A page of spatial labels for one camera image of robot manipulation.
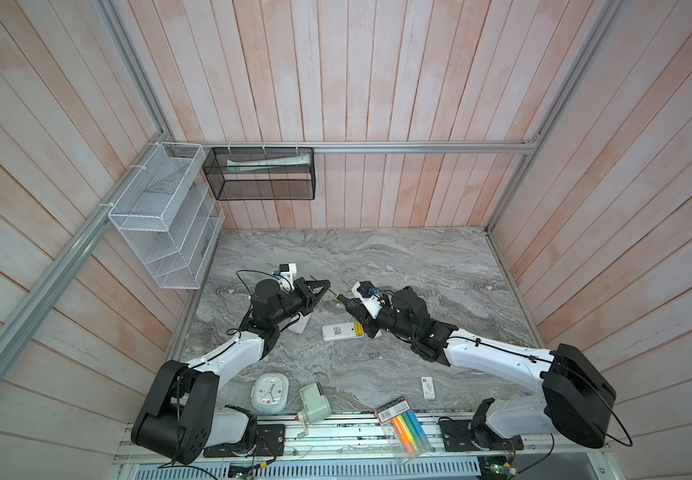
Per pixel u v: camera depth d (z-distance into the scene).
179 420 0.42
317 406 0.75
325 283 0.80
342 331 0.91
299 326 0.92
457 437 0.73
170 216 0.67
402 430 0.74
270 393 0.78
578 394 0.42
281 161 0.90
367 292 0.66
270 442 0.73
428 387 0.81
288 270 0.78
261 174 1.05
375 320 0.69
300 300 0.74
